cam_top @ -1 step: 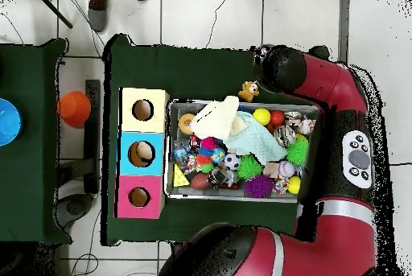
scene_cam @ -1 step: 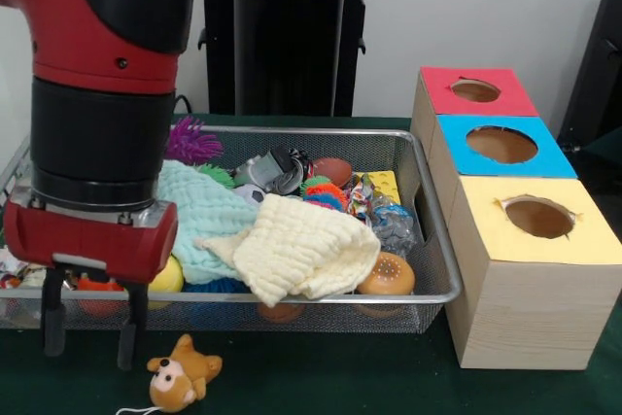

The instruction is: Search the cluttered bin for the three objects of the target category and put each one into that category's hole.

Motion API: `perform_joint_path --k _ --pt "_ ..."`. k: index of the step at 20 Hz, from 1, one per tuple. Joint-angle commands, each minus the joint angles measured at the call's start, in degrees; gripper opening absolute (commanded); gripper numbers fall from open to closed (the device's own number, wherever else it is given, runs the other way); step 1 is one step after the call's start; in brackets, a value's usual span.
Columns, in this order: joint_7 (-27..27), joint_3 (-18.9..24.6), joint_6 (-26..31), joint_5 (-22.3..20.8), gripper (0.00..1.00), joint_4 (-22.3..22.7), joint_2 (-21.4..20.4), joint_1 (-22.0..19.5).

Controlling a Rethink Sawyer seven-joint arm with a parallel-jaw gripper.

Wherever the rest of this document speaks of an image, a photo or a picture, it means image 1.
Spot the brown toy football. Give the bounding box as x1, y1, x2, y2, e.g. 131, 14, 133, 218
190, 172, 211, 191

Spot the large green spiky ball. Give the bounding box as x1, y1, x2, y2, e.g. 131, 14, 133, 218
286, 138, 309, 167

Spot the toy burger bun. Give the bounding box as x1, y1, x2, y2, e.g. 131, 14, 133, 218
178, 112, 196, 135

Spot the black upright panel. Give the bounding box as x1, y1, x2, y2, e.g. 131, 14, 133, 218
84, 79, 101, 193

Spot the brown plush bear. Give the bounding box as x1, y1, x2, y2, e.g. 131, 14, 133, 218
237, 80, 261, 103

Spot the cream cloth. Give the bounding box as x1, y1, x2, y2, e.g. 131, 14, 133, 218
190, 95, 241, 142

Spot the dark green table cloth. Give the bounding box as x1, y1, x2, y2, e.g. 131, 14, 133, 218
0, 39, 72, 245
101, 33, 331, 246

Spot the wooden box with three holes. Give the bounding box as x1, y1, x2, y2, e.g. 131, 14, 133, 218
113, 87, 171, 220

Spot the black tripod leg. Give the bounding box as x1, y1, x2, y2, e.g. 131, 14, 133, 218
33, 0, 74, 29

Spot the silver mesh bin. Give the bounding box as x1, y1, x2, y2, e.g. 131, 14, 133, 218
164, 98, 323, 204

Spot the small soccer ball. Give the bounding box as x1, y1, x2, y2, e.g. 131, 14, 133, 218
224, 152, 241, 171

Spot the orange ball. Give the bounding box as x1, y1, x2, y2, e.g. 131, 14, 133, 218
269, 110, 286, 127

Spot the mint green cloth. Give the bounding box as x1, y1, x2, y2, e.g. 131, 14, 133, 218
224, 110, 288, 166

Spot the large yellow ball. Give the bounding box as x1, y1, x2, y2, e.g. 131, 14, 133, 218
252, 107, 272, 126

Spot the purple spiky ball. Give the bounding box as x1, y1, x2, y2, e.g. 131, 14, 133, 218
242, 174, 275, 199

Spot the yellow toy cheese wedge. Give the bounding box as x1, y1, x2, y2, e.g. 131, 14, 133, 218
172, 163, 191, 187

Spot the blue bowl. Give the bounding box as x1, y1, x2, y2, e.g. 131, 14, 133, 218
0, 97, 23, 147

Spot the grey stand base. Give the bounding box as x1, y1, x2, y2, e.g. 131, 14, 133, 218
54, 193, 94, 229

